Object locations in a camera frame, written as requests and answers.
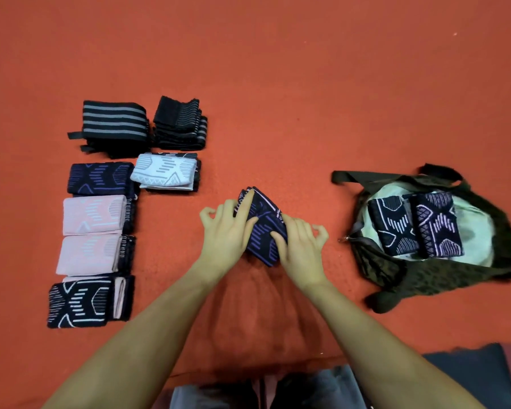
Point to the single black white-lined sock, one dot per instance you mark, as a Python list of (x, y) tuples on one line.
[(77, 302)]

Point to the person's left hand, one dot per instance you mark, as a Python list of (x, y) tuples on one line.
[(228, 238)]

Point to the person's right forearm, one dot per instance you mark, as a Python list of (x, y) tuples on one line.
[(383, 353)]

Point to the single purple black sock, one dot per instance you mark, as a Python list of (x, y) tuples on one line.
[(439, 224)]

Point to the single black white-patterned sock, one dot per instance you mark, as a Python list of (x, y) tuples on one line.
[(130, 213), (128, 251), (393, 225)]

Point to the single navy blue-lined sock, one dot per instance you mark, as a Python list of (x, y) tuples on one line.
[(100, 179)]

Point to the single navy striped sock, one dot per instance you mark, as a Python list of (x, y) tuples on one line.
[(266, 219)]

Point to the dark grey seat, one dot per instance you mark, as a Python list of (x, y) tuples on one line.
[(477, 375)]

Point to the person's right hand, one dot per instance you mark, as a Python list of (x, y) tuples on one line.
[(305, 255)]

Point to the single navy purple-cuffed sock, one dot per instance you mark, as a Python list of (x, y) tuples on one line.
[(130, 295)]

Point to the single black grey-striped sock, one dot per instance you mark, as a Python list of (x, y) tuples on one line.
[(198, 173)]

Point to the single pale blue-white sock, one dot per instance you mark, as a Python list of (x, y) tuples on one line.
[(163, 170)]

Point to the person's left forearm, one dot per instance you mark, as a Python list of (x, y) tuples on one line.
[(128, 349)]

